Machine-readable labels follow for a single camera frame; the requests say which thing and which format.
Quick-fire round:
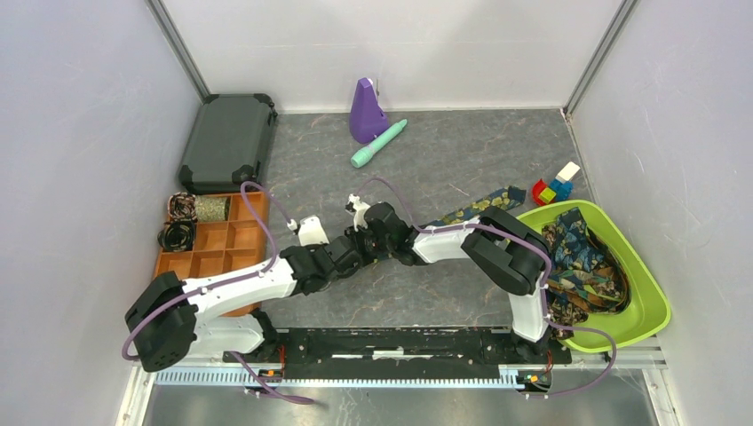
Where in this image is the blue yellow floral tie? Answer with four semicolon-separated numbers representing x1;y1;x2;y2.
425;185;527;226

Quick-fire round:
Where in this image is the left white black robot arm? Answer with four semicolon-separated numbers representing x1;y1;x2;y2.
123;236;375;372

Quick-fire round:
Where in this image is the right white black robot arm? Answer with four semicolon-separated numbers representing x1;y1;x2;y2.
345;197;551;362

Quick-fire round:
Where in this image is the pile of patterned ties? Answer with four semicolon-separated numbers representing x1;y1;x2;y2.
541;208;631;327

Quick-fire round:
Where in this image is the teal cylindrical pen tool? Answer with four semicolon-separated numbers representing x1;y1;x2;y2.
350;119;408;169

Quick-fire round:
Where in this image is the orange compartment tray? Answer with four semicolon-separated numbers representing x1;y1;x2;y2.
154;191;269;280

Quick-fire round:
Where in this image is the purple metronome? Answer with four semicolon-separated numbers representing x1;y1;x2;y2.
348;77;390;145

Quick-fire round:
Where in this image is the rolled olive speckled tie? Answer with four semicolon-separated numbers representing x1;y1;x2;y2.
194;195;230;223

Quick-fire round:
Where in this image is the dark green hard case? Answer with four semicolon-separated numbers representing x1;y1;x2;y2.
177;93;278;195

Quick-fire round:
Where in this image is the rolled black patterned tie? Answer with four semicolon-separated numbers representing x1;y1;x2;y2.
156;221;196;253

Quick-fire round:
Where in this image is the rolled pink brown tie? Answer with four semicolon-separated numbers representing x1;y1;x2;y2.
166;192;198;224

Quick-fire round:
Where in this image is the colourful toy block stack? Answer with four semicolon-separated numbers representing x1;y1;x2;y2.
531;162;581;206

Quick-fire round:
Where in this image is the lime green plastic bin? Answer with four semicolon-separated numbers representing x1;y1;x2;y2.
517;200;671;348

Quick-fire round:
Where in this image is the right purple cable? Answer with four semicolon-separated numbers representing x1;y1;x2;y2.
355;177;618;401

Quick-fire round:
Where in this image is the purple cable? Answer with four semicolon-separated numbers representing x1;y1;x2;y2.
121;180;296;363
355;177;618;401

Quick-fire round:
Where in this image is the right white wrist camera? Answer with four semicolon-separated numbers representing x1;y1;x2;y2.
345;193;370;229

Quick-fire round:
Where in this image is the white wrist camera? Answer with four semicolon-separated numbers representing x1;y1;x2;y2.
287;215;329;246
345;193;370;229

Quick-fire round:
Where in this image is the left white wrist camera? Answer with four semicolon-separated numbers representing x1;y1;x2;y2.
287;215;329;246

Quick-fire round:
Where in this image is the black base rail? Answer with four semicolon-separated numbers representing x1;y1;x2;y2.
243;327;572;380

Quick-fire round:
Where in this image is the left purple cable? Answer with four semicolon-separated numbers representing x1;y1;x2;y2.
121;180;296;363

